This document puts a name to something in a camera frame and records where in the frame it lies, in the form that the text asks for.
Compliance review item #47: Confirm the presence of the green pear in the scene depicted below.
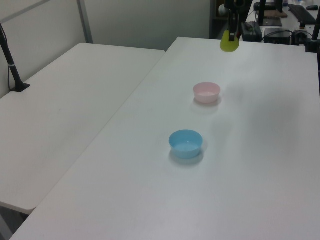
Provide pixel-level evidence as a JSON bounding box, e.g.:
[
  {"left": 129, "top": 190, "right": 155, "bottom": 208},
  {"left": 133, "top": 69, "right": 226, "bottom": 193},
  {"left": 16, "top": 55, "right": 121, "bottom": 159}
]
[{"left": 219, "top": 29, "right": 241, "bottom": 53}]

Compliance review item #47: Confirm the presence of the brown board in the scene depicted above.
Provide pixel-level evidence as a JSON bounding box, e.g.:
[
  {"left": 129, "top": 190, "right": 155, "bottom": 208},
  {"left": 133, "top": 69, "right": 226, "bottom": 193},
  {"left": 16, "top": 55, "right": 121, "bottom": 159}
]
[{"left": 253, "top": 9, "right": 289, "bottom": 19}]

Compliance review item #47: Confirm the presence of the black electronics box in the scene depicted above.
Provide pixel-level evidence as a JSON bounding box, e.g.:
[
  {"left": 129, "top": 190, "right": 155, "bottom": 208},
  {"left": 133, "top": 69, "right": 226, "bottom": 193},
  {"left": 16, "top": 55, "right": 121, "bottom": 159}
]
[{"left": 263, "top": 27, "right": 294, "bottom": 44}]

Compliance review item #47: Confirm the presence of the blue plastic bowl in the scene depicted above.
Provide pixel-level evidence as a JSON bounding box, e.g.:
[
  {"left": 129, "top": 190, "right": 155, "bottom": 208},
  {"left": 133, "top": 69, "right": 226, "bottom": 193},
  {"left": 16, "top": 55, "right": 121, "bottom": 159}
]
[{"left": 168, "top": 129, "right": 204, "bottom": 160}]

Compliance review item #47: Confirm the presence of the grey partition frame post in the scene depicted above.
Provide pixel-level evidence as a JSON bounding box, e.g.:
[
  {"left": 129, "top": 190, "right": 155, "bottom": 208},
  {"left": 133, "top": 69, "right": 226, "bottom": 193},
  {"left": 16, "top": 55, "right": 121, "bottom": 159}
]
[{"left": 76, "top": 0, "right": 94, "bottom": 45}]

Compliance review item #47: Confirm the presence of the black keyboard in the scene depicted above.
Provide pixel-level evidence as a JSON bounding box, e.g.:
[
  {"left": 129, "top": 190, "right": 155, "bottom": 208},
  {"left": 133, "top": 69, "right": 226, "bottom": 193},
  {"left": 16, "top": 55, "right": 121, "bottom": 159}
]
[{"left": 287, "top": 3, "right": 316, "bottom": 25}]

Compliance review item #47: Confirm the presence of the black pole with clamp base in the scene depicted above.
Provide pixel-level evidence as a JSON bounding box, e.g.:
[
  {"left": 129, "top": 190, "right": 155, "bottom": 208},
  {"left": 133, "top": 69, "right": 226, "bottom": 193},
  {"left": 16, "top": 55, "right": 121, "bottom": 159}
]
[{"left": 0, "top": 21, "right": 31, "bottom": 93}]

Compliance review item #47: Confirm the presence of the white side table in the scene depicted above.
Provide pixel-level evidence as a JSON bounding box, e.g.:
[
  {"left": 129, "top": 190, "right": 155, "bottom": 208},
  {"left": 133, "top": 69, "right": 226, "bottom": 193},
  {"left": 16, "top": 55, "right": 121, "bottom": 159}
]
[{"left": 0, "top": 42, "right": 167, "bottom": 215}]

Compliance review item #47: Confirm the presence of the pink plastic bowl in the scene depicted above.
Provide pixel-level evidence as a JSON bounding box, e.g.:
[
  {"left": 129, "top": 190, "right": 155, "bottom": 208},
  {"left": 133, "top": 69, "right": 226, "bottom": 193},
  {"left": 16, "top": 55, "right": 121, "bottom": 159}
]
[{"left": 192, "top": 81, "right": 221, "bottom": 104}]

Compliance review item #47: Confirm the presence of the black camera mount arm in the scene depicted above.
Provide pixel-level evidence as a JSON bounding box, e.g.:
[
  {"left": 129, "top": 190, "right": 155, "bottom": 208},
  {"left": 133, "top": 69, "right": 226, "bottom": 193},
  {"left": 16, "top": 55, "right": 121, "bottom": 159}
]
[{"left": 303, "top": 14, "right": 320, "bottom": 53}]

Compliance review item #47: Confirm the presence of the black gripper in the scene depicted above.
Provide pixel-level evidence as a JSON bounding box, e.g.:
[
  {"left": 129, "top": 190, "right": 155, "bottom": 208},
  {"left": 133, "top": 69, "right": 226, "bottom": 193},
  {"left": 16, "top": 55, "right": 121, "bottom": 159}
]
[{"left": 223, "top": 0, "right": 254, "bottom": 42}]

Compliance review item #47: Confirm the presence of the black device with green stripe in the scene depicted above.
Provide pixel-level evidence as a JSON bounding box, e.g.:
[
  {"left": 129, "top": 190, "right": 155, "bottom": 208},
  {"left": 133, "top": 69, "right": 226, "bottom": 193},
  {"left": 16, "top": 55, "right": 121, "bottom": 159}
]
[{"left": 240, "top": 21, "right": 263, "bottom": 42}]

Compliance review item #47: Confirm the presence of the black monitor stand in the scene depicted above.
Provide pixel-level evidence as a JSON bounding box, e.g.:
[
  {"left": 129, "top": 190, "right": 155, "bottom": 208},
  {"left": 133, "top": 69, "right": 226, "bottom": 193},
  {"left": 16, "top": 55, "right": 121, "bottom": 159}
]
[{"left": 257, "top": 0, "right": 283, "bottom": 28}]

